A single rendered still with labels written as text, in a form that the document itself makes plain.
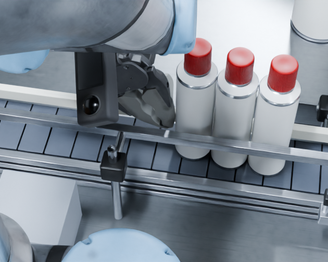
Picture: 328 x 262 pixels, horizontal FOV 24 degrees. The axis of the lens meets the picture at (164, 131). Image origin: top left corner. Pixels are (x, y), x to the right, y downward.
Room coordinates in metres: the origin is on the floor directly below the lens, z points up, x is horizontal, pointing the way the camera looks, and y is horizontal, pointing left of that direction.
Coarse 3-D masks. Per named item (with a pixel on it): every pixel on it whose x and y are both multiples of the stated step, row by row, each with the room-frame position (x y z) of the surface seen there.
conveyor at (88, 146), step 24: (0, 120) 0.67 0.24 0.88; (120, 120) 0.66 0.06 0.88; (0, 144) 0.62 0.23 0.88; (24, 144) 0.62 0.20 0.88; (48, 144) 0.62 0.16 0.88; (72, 144) 0.62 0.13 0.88; (96, 144) 0.62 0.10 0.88; (144, 144) 0.62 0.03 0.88; (168, 144) 0.62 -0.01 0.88; (312, 144) 0.62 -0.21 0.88; (144, 168) 0.58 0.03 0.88; (168, 168) 0.58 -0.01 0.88; (192, 168) 0.58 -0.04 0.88; (216, 168) 0.58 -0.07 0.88; (240, 168) 0.58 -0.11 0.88; (288, 168) 0.58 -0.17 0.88; (312, 168) 0.58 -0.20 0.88; (312, 192) 0.54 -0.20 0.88
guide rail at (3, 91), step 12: (0, 84) 0.70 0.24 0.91; (0, 96) 0.69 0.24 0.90; (12, 96) 0.69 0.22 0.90; (24, 96) 0.69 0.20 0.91; (36, 96) 0.68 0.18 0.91; (48, 96) 0.68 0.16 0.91; (60, 96) 0.68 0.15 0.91; (72, 96) 0.68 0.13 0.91; (300, 132) 0.62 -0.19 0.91; (312, 132) 0.62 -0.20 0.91; (324, 132) 0.62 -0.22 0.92
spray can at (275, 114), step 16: (272, 64) 0.59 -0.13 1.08; (288, 64) 0.59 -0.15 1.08; (272, 80) 0.58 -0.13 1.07; (288, 80) 0.57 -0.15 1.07; (272, 96) 0.57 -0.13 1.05; (288, 96) 0.57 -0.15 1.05; (256, 112) 0.59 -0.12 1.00; (272, 112) 0.57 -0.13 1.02; (288, 112) 0.57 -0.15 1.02; (256, 128) 0.58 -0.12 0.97; (272, 128) 0.57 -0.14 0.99; (288, 128) 0.57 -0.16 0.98; (272, 144) 0.56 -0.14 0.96; (288, 144) 0.58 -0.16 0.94; (256, 160) 0.57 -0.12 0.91; (272, 160) 0.56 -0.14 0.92; (272, 176) 0.57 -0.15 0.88
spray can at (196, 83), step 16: (208, 48) 0.61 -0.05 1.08; (192, 64) 0.60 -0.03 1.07; (208, 64) 0.61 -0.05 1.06; (176, 80) 0.61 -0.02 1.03; (192, 80) 0.60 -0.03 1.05; (208, 80) 0.60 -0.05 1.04; (176, 96) 0.61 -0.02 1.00; (192, 96) 0.59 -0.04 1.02; (208, 96) 0.60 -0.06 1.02; (176, 112) 0.61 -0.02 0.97; (192, 112) 0.59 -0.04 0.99; (208, 112) 0.60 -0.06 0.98; (176, 128) 0.61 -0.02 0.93; (192, 128) 0.59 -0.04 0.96; (208, 128) 0.60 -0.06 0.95; (192, 160) 0.59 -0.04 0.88
